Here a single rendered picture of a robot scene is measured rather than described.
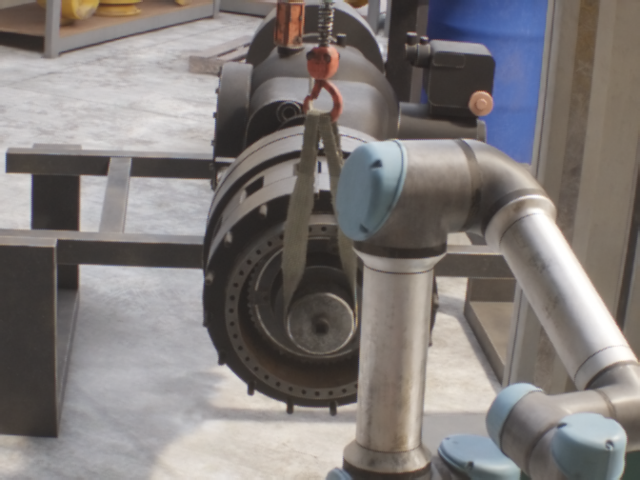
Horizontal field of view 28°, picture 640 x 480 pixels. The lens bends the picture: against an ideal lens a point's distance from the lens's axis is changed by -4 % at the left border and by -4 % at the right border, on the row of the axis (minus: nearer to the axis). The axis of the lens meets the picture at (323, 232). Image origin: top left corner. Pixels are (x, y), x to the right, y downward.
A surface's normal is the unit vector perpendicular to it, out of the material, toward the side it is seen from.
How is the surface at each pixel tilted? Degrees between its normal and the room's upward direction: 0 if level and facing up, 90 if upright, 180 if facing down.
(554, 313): 71
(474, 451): 7
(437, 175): 59
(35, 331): 90
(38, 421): 90
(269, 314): 90
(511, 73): 90
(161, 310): 0
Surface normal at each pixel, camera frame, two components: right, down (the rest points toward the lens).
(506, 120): 0.31, 0.33
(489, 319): 0.07, -0.95
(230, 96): 0.06, -0.38
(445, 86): 0.01, 0.32
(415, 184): 0.37, -0.04
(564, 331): -0.79, -0.21
